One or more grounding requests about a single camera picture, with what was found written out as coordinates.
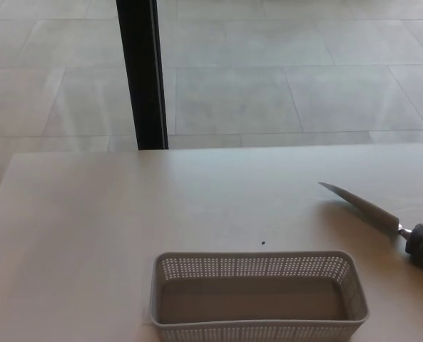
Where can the grey perforated plastic basket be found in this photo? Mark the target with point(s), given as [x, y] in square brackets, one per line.
[254, 304]

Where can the black vertical frame post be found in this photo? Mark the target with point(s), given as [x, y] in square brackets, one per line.
[140, 71]

